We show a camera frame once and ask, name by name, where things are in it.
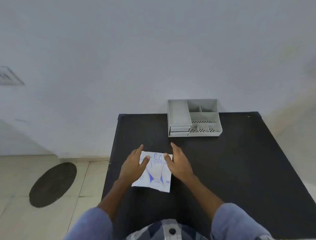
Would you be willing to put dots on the person's right hand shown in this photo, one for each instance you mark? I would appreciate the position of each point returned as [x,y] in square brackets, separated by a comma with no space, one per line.
[180,165]

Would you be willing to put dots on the person's left hand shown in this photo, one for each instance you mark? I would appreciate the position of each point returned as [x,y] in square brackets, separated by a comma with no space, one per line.
[130,168]

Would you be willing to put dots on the white paper envelope packet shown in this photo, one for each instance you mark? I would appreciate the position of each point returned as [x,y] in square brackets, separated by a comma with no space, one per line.
[155,178]

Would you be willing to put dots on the grey plastic desk organizer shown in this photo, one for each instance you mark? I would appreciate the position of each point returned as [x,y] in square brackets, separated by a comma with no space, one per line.
[179,115]

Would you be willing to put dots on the person's left forearm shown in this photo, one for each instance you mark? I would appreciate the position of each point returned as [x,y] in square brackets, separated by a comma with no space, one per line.
[114,195]

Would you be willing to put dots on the person's right forearm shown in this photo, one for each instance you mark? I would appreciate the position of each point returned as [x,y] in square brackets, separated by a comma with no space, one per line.
[203,195]

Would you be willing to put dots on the blue plaid shirt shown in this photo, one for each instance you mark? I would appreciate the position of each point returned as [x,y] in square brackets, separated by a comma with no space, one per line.
[234,222]

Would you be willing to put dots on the dark oval floor mat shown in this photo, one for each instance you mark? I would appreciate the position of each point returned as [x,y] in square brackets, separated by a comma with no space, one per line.
[53,185]

